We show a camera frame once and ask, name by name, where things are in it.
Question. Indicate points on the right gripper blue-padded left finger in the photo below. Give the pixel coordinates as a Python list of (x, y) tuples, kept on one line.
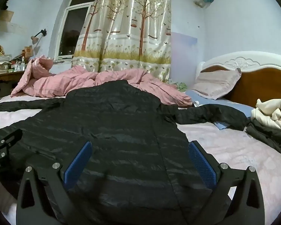
[(43, 195)]

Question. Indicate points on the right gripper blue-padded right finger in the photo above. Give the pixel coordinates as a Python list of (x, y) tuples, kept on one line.
[(236, 196)]

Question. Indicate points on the dark folded garment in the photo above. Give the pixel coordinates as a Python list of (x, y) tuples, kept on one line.
[(266, 135)]

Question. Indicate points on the cardboard box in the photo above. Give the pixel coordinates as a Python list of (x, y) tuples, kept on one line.
[(6, 15)]

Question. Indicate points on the beige pillow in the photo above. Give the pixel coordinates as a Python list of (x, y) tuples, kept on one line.
[(216, 84)]

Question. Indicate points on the wall mounted lamp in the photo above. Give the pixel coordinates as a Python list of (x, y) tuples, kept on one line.
[(40, 34)]

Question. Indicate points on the tree print curtain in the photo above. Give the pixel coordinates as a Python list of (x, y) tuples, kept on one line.
[(126, 34)]

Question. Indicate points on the window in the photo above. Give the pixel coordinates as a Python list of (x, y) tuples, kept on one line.
[(71, 24)]

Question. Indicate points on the black puffer jacket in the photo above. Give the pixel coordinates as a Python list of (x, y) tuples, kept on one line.
[(139, 171)]

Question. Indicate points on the cream folded garment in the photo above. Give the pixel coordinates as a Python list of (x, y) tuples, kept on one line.
[(268, 113)]

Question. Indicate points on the cluttered wooden desk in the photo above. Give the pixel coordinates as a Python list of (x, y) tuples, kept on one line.
[(12, 69)]

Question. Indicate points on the white and wood headboard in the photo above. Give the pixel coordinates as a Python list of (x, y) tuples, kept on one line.
[(261, 75)]

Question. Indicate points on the pink plaid duvet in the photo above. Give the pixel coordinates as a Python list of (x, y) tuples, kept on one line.
[(37, 81)]

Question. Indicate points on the green patterned cloth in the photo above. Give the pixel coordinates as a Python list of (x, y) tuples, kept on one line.
[(180, 86)]

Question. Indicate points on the blue floral pillow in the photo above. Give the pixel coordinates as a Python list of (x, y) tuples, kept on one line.
[(225, 104)]

